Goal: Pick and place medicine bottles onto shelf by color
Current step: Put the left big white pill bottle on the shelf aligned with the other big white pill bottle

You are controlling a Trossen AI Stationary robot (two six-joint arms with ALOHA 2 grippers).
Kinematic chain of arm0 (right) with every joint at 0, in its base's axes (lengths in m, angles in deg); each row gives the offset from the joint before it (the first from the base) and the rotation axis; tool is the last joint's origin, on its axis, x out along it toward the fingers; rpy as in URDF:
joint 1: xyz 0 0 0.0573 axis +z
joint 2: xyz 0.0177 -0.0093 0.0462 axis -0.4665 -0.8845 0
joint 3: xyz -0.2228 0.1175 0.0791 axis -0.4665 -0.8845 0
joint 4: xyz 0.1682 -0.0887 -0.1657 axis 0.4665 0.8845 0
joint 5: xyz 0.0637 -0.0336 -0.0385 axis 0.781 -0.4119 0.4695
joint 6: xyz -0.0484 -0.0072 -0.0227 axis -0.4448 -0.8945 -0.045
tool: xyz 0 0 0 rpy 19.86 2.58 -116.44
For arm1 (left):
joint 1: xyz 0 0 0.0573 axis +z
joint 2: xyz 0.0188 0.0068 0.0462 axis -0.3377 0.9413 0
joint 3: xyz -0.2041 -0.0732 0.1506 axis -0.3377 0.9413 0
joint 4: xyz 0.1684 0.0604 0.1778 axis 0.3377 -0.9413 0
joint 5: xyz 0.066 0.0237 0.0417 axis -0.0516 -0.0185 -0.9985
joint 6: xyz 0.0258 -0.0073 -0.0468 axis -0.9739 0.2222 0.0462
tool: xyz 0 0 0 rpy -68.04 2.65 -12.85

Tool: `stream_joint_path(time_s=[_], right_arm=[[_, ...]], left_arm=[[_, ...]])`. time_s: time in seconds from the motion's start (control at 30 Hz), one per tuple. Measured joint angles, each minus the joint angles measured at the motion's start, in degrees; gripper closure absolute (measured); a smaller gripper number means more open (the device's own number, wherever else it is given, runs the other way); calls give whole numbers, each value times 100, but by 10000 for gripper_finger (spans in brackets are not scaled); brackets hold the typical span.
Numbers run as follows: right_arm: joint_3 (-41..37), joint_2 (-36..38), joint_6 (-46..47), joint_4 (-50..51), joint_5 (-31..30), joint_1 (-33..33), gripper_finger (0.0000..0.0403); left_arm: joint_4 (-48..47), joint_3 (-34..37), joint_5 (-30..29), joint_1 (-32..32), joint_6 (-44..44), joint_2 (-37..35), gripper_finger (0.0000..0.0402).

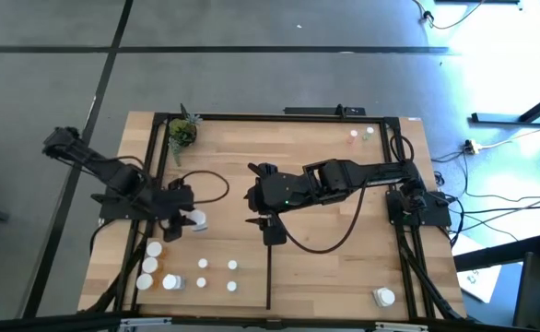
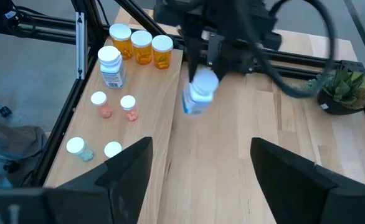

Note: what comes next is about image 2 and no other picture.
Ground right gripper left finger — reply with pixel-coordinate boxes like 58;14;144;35
56;136;154;224

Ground black metal table frame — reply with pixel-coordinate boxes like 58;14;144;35
0;0;365;187

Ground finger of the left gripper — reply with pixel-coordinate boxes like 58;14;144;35
184;26;206;83
215;46;234;81

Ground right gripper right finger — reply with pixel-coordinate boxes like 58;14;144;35
250;137;365;224

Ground succulent plant black pot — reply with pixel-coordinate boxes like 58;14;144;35
303;67;365;118

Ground silver aluminium extrusion post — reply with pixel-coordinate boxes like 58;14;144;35
75;11;87;80

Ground black frame crossbar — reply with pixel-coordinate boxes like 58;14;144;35
0;0;80;44

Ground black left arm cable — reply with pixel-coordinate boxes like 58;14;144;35
250;0;338;99

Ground orange medicine bottle white cap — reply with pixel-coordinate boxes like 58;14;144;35
130;29;154;65
108;23;134;60
151;34;174;70

